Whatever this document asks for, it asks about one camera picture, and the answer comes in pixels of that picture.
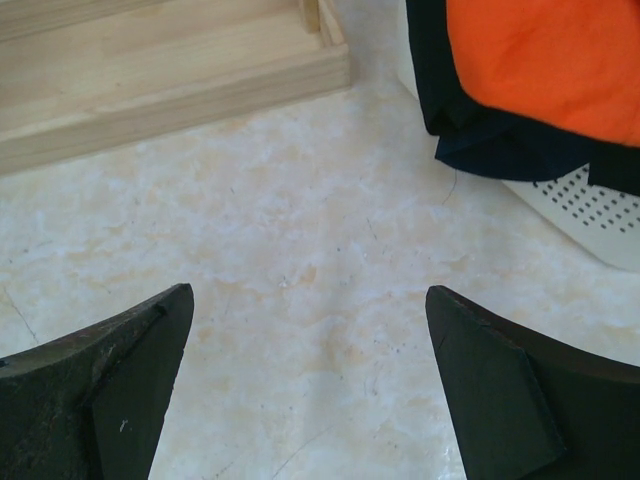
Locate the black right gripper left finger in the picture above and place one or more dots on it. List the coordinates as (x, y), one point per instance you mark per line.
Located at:
(92, 404)

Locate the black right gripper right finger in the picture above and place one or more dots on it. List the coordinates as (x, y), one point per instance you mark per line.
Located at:
(526, 406)

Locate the navy t shirt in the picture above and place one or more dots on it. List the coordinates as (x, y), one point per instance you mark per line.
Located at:
(521, 153)

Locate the black orange t shirt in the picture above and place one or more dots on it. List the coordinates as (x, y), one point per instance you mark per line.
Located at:
(448, 110)

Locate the white laundry basket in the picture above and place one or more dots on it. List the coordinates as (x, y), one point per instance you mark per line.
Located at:
(604, 221)

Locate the wooden clothes rack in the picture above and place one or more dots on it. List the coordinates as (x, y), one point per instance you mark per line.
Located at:
(81, 77)

